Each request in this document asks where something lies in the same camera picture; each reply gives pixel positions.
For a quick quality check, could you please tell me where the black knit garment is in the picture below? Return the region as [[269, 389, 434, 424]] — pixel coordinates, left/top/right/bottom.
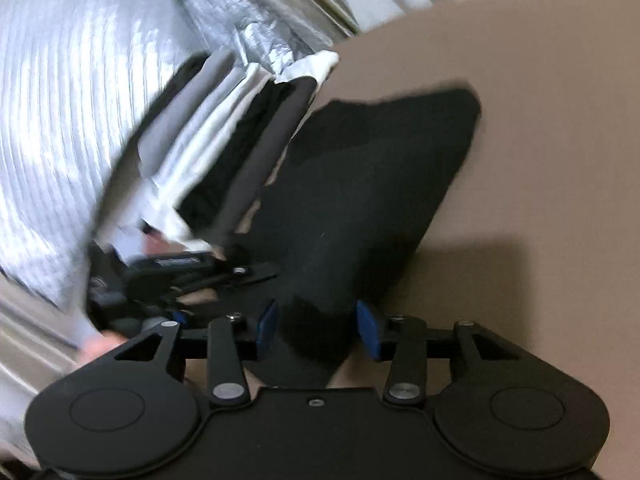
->
[[239, 87, 480, 388]]

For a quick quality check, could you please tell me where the person's left hand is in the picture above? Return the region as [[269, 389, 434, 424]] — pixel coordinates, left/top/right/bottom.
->
[[79, 228, 222, 361]]

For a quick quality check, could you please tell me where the light blue folded shirt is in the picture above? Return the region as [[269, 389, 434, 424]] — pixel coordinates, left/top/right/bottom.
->
[[145, 63, 269, 207]]

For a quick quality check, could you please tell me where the silver quilted foil cover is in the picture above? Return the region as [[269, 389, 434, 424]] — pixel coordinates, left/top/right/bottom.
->
[[1, 0, 358, 309]]

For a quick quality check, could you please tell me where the grey folded shirt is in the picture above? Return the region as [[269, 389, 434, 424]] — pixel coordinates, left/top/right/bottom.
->
[[138, 50, 235, 178]]

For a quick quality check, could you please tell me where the dark grey folded garment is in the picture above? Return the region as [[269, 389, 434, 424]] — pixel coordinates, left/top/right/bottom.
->
[[178, 76, 318, 243]]

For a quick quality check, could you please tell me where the white folded shirt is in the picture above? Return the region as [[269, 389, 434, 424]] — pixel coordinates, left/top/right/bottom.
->
[[141, 50, 340, 242]]

